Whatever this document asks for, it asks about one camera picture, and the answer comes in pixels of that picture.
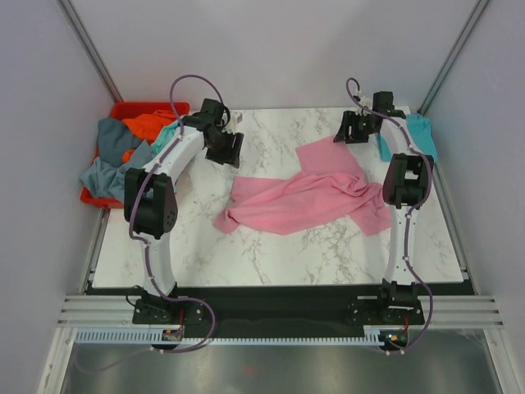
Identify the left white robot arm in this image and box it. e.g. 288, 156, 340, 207
124, 98, 244, 325

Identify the right frame post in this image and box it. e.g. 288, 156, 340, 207
417, 0, 492, 116

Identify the mint green t shirt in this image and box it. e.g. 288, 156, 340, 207
150, 121, 180, 154

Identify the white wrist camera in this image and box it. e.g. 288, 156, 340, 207
354, 92, 372, 108
225, 112, 243, 133

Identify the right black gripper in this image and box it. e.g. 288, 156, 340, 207
333, 111, 376, 144

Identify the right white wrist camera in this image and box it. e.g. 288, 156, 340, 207
354, 92, 372, 108

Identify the grey blue t shirt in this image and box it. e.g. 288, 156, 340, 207
80, 117, 155, 203

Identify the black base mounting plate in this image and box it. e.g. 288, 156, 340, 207
84, 285, 479, 340

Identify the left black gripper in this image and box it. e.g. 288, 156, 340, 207
205, 129, 244, 170

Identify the folded teal t shirt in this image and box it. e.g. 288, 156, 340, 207
376, 113, 438, 163

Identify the pink t shirt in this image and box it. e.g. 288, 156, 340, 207
214, 137, 391, 236

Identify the orange t shirt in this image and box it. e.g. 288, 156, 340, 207
123, 110, 176, 147

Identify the left frame post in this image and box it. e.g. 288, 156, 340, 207
57, 0, 123, 103

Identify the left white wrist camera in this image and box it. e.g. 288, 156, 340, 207
225, 112, 243, 133

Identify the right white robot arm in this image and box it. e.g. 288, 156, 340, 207
333, 89, 434, 326

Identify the white slotted cable duct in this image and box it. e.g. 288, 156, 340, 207
75, 328, 409, 346

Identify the aluminium extrusion rail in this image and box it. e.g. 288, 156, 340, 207
59, 295, 504, 328

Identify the frame post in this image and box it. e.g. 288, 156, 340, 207
57, 0, 123, 103
417, 0, 492, 116

